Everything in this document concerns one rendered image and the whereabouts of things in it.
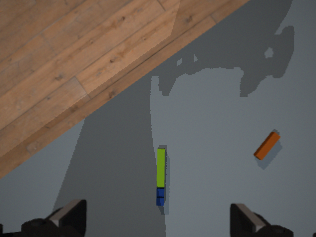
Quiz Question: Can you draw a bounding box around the small dark blue block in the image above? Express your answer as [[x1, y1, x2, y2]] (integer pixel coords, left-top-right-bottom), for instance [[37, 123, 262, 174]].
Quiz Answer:
[[156, 196, 164, 206], [156, 187, 164, 197]]

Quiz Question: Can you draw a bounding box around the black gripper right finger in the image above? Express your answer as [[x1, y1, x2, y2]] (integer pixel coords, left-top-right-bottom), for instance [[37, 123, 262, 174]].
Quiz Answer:
[[230, 203, 294, 237]]

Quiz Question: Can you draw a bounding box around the lime green rod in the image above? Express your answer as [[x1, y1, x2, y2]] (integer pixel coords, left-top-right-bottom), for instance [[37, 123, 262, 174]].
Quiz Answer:
[[157, 148, 165, 187]]

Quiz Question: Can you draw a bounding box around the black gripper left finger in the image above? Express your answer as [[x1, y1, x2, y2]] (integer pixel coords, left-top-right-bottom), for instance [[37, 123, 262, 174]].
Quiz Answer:
[[0, 199, 87, 237]]

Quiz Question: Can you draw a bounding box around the orange rod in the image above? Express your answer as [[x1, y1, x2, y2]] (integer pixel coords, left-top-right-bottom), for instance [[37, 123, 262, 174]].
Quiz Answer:
[[253, 132, 280, 160]]

